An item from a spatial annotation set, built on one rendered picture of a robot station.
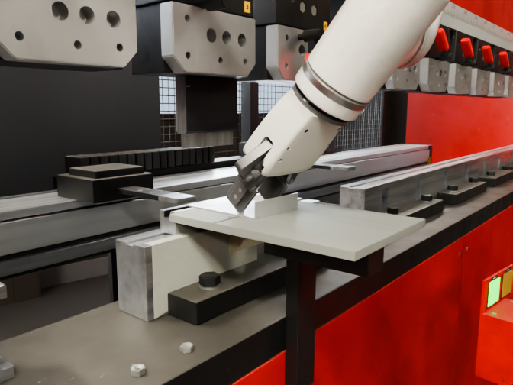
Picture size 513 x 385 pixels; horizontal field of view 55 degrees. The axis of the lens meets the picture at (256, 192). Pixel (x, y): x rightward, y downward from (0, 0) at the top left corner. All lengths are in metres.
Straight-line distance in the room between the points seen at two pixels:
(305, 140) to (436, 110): 2.27
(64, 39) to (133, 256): 0.26
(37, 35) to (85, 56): 0.05
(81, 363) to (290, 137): 0.32
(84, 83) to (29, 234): 0.45
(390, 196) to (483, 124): 1.62
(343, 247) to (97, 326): 0.32
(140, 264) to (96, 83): 0.64
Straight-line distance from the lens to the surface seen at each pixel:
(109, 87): 1.20
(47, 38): 0.51
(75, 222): 0.85
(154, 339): 0.59
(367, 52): 0.51
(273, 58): 0.75
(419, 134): 2.83
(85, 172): 0.84
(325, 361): 0.75
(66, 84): 1.14
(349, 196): 1.06
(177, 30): 0.60
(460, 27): 1.51
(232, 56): 0.66
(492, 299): 0.98
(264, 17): 0.76
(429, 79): 1.28
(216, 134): 0.70
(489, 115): 2.72
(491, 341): 0.97
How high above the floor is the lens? 1.13
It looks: 10 degrees down
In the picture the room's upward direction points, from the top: straight up
